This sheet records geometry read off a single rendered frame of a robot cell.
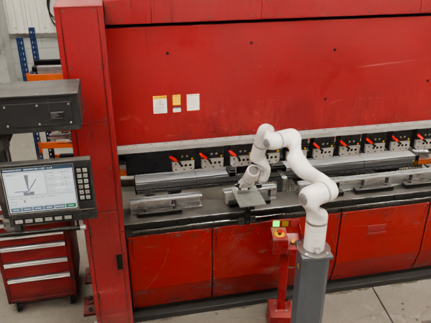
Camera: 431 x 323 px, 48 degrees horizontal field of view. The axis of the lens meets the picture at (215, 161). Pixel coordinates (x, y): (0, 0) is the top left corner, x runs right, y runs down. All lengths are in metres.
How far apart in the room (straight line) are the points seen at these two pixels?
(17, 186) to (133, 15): 1.14
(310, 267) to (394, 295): 1.54
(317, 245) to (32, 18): 5.65
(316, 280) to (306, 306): 0.19
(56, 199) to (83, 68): 0.72
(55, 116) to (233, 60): 1.18
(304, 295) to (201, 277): 0.96
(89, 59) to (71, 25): 0.20
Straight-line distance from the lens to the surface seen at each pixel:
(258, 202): 3.30
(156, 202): 3.41
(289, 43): 3.19
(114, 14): 2.94
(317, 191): 2.64
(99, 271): 3.43
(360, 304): 4.14
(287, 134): 2.82
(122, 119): 3.12
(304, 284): 2.95
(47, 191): 2.68
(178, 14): 2.97
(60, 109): 2.51
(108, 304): 3.61
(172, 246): 3.48
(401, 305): 4.24
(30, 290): 4.02
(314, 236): 2.79
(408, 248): 4.24
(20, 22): 7.55
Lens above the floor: 2.68
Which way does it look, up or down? 26 degrees down
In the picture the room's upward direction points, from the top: straight up
